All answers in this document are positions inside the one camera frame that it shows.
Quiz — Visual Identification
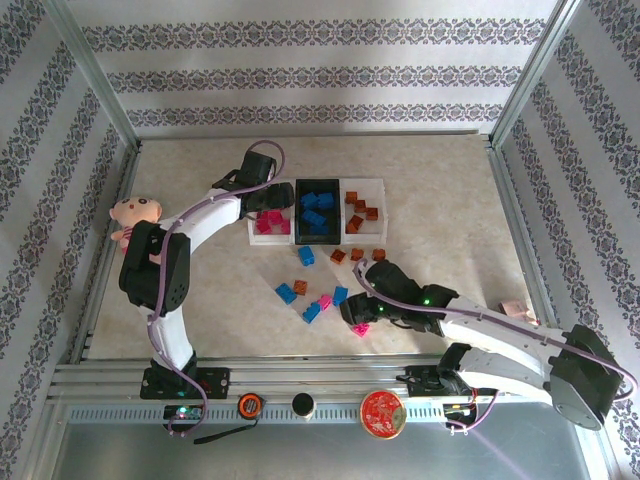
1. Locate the white plastic bin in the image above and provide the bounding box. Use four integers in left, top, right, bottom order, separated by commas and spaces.
248, 178, 297, 247
341, 178, 389, 246

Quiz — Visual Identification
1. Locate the black plastic bin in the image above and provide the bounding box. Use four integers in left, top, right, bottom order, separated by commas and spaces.
293, 177, 347, 246

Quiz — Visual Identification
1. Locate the thin aluminium cross bar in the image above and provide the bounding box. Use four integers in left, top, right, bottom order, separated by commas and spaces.
134, 129, 494, 142

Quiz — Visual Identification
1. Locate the small pinkish beige box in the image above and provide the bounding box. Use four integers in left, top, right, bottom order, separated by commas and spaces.
499, 298, 535, 324

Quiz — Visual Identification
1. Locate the red round badge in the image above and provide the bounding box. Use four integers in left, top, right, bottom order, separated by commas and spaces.
358, 389, 407, 440

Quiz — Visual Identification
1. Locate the small circuit board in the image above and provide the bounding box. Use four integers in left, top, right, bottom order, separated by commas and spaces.
442, 401, 479, 424
163, 402, 207, 425

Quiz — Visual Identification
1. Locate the pink plush doll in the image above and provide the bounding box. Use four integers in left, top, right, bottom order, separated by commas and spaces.
108, 194, 165, 254

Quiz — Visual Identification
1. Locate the black round knob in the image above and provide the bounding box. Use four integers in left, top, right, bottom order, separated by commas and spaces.
291, 392, 317, 424

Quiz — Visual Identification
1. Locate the grey metal panel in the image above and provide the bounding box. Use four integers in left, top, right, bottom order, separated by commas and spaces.
44, 422, 616, 480

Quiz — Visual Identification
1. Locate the orange black tape measure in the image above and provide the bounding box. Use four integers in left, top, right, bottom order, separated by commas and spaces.
193, 392, 265, 446

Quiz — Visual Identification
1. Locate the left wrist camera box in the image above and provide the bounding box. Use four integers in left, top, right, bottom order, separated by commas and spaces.
238, 151, 278, 185

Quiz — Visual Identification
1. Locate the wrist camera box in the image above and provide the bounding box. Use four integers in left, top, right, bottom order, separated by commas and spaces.
238, 151, 278, 185
366, 260, 392, 285

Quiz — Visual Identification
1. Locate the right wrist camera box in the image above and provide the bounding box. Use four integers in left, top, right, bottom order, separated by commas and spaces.
366, 260, 392, 285

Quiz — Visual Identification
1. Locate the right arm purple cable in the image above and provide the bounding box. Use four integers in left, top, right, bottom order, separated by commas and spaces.
352, 259, 640, 436

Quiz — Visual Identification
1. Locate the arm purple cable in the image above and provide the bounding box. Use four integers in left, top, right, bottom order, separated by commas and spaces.
147, 140, 287, 437
352, 259, 640, 436

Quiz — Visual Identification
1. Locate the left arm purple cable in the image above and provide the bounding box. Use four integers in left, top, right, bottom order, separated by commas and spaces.
147, 140, 287, 437

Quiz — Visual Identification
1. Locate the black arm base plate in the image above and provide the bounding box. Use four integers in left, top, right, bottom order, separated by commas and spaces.
406, 366, 500, 399
139, 366, 232, 401

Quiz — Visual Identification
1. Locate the aluminium mounting rail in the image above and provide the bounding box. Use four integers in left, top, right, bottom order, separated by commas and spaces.
47, 355, 594, 404

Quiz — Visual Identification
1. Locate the aluminium side rail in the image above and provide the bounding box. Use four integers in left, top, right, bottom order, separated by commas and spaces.
67, 142, 144, 364
484, 139, 589, 364

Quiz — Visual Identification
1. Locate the grey slotted cable duct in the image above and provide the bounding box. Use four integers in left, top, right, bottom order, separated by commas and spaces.
64, 401, 591, 426

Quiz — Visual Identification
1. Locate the aluminium corner post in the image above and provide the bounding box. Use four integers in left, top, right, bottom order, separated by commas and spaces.
489, 0, 581, 149
42, 0, 142, 151

